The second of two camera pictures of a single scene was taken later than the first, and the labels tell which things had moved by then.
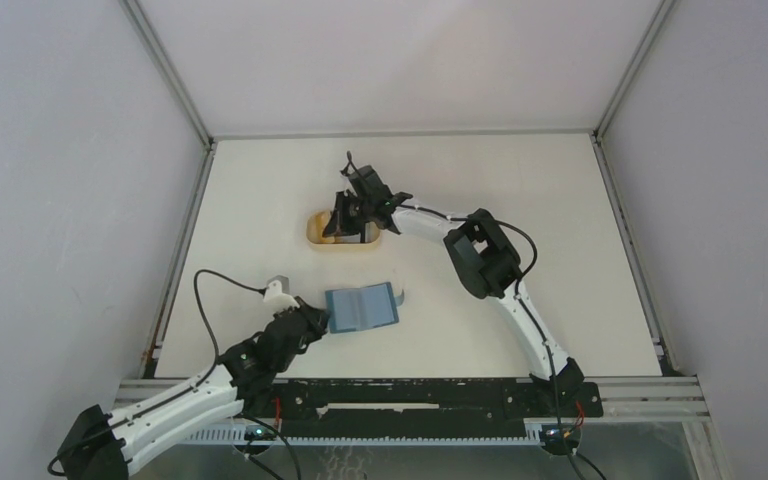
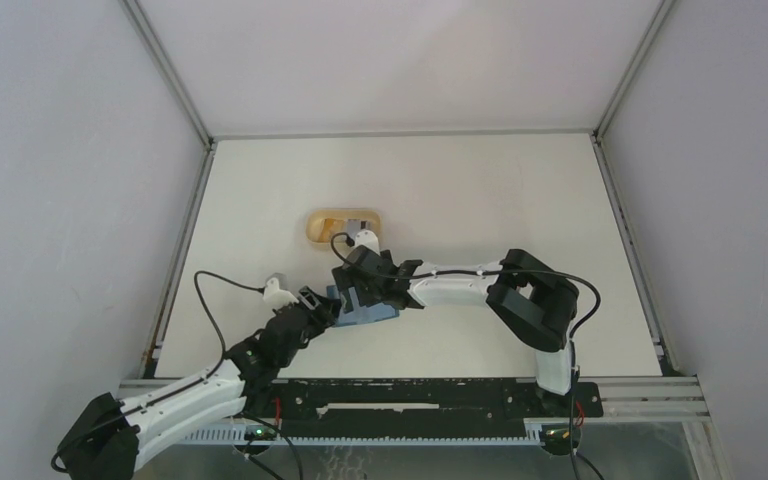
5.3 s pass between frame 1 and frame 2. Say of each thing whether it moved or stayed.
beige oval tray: stayed
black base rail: stayed
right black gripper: moved
